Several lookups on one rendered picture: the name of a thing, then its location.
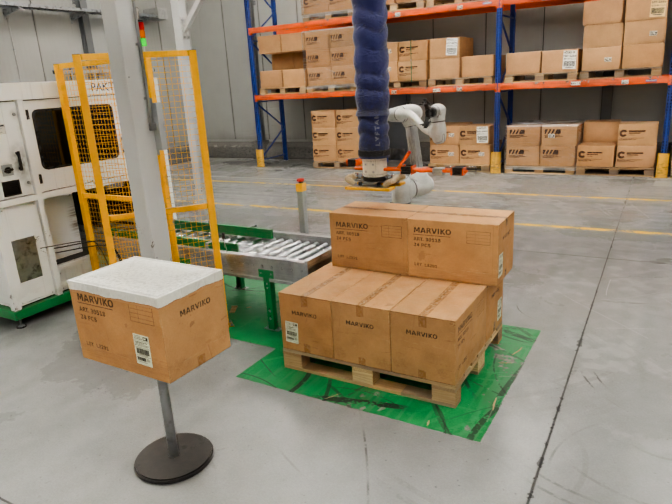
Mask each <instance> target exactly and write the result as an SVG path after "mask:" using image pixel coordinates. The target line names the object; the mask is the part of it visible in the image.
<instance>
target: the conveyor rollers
mask: <svg viewBox="0 0 672 504"><path fill-rule="evenodd" d="M175 231H176V236H181V234H182V237H190V238H193V237H195V238H199V239H207V240H212V239H211V232H202V231H201V232H198V234H197V231H193V230H187V234H184V233H186V230H184V229H181V230H180V229H178V230H175ZM191 232H194V233H191ZM177 234H180V235H177ZM192 234H193V237H192ZM203 235H204V238H203ZM206 235H209V236H206ZM199 236H202V237H199ZM225 242H233V243H238V244H239V252H241V253H248V254H256V255H264V256H272V257H280V258H287V259H295V260H303V261H305V260H307V259H309V258H311V257H313V256H315V255H317V254H318V253H320V252H322V251H324V250H326V249H328V248H330V247H331V246H329V245H328V243H324V244H322V245H320V246H319V243H318V242H315V243H313V244H310V242H309V241H306V242H304V243H302V242H301V241H300V240H297V241H295V242H293V240H292V239H288V240H286V241H284V239H283V238H280V239H278V240H276V238H275V237H274V238H273V239H266V238H257V237H248V236H239V235H237V236H236V235H230V234H225Z"/></svg>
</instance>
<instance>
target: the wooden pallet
mask: <svg viewBox="0 0 672 504"><path fill-rule="evenodd" d="M501 339H502V321H501V322H500V324H499V325H498V327H497V328H496V329H495V331H494V332H493V334H492V335H491V336H490V338H489V339H488V341H487V342H486V343H485V345H484V346H483V348H482V349H481V350H480V352H479V353H478V355H477V356H476V357H475V359H474V360H473V362H472V363H471V364H470V366H469V367H468V369H467V370H466V372H465V373H464V374H463V376H462V377H461V379H460V380H459V381H458V383H457V384H456V386H453V385H448V384H444V383H439V382H435V381H430V380H426V379H421V378H417V377H412V376H408V375H403V374H399V373H395V372H392V371H391V372H390V371H386V370H381V369H377V368H372V367H368V366H363V365H359V364H354V363H350V362H345V361H341V360H336V359H335V358H334V359H332V358H327V357H323V356H319V355H314V354H310V353H305V352H301V351H296V350H292V349H287V348H283V354H284V365H285V367H287V368H291V369H295V370H299V371H303V372H307V373H311V374H315V375H319V376H324V377H328V378H332V379H336V380H340V381H344V382H348V383H352V384H356V385H360V386H365V387H369V388H373V389H377V390H381V391H385V392H389V393H393V394H397V395H401V396H406V397H410V398H414V399H418V400H422V401H426V402H430V403H434V404H438V405H442V406H446V407H451V408H456V407H457V405H458V404H459V402H460V401H461V385H462V383H463V382H464V380H465V379H466V377H467V376H468V375H469V373H471V374H476V375H478V374H479V372H480V371H481V369H482V368H483V366H484V363H485V362H484V361H485V350H486V349H487V347H488V346H489V344H490V343H493V344H499V342H500V341H501ZM310 357H313V358H317V359H322V360H326V361H330V362H335V363H339V364H344V365H348V366H352V372H351V371H346V370H342V369H338V368H333V367H329V366H325V365H320V364H316V363H312V362H310ZM380 373H383V374H388V375H392V376H396V377H401V378H405V379H410V380H414V381H418V382H423V383H427V384H432V385H431V387H432V390H428V389H424V388H419V387H415V386H411V385H406V384H402V383H398V382H394V381H389V380H385V379H381V378H380Z"/></svg>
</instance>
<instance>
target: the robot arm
mask: <svg viewBox="0 0 672 504"><path fill-rule="evenodd" d="M419 105H424V107H425V110H426V111H425V115H426V116H425V121H424V122H423V121H422V120H421V119H420V118H421V117H422V109H421V107H419V106H417V105H414V104H408V105H402V106H398V107H394V108H391V109H389V111H390V113H391V114H389V118H388V121H390V122H402V124H403V126H404V127H405V129H406V136H407V143H408V149H409V151H411V154H410V155H409V156H410V163H411V165H415V164H416V168H420V167H423V162H422V155H421V148H420V141H419V135H418V128H419V129H420V130H421V131H422V132H423V133H425V134H427V135H429V137H431V138H432V140H433V142H434V143H435V144H442V143H444V142H445V140H446V124H445V114H446V108H445V106H444V105H442V104H434V105H432V106H430V105H431V103H430V102H429V101H428V100H427V99H423V102H422V104H419ZM430 118H431V121H430ZM430 123H431V125H430V126H429V124H430ZM428 126H429V127H428ZM417 127H418V128H417ZM400 181H405V182H406V184H404V185H402V186H395V189H394V190H392V202H390V203H396V204H411V199H412V198H413V197H419V196H423V195H426V194H428V193H429V192H431V191H432V190H433V188H434V181H433V179H432V178H431V177H430V176H429V175H428V173H427V172H426V173H419V172H416V173H415V174H413V175H411V174H410V175H409V177H408V176H406V178H405V179H403V180H400Z"/></svg>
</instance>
